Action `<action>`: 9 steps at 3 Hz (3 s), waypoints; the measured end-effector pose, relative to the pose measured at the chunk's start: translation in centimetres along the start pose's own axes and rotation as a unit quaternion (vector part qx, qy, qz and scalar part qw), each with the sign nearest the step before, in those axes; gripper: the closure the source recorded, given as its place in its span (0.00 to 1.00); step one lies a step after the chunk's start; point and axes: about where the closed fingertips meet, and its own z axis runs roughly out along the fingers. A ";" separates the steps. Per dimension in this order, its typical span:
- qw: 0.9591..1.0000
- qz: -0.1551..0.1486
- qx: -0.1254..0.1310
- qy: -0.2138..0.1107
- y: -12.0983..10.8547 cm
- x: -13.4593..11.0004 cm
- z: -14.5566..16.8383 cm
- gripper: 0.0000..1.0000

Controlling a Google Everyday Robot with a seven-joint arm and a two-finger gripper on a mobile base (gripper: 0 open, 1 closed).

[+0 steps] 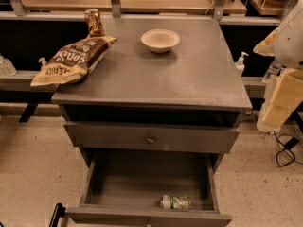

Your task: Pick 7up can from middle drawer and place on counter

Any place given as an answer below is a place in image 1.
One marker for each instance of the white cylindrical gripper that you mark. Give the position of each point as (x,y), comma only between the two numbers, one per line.
(290,44)

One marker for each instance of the green silver 7up can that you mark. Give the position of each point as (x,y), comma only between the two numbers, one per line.
(175,202)

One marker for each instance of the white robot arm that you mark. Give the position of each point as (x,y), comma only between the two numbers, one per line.
(289,40)

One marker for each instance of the grey top drawer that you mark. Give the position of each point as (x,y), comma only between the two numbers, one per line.
(152,137)

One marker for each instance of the grey drawer cabinet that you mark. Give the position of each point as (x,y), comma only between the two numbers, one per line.
(195,84)

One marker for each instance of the grey open middle drawer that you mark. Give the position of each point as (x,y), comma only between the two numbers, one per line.
(124,188)

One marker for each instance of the brown patterned drink can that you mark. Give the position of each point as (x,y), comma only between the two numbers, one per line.
(95,27)

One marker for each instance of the white pump sanitizer bottle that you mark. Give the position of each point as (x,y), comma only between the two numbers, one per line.
(240,63)

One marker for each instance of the white paper bowl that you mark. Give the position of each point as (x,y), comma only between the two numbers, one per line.
(160,40)

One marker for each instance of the brown yellow chip bag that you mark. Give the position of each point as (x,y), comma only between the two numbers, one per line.
(74,62)

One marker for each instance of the small left pump bottle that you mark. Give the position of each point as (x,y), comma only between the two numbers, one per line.
(42,61)

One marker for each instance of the clear plastic container left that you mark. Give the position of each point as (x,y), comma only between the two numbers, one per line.
(6,67)

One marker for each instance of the black handle bottom left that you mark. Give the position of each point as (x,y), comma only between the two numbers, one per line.
(58,212)

